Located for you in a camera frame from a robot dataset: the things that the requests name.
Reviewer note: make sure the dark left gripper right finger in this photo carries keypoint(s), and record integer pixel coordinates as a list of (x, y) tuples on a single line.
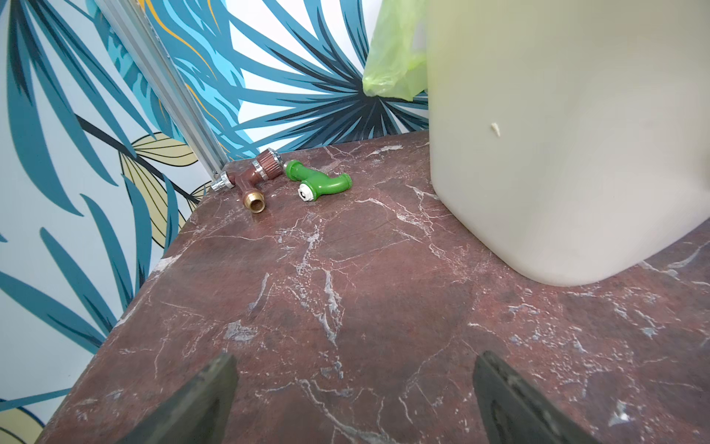
[(513, 411)]

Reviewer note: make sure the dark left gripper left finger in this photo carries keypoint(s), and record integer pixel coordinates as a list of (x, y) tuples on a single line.
[(197, 412)]

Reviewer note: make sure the brown brass pipe fitting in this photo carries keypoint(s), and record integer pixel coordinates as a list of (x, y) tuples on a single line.
[(265, 167)]

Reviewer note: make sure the white plastic trash bin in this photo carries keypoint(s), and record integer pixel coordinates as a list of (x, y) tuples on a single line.
[(570, 137)]

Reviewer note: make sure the green plastic bin liner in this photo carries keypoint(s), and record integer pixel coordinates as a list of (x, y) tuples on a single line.
[(396, 64)]

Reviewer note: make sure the left aluminium frame post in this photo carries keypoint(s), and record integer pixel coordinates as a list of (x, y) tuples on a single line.
[(141, 40)]

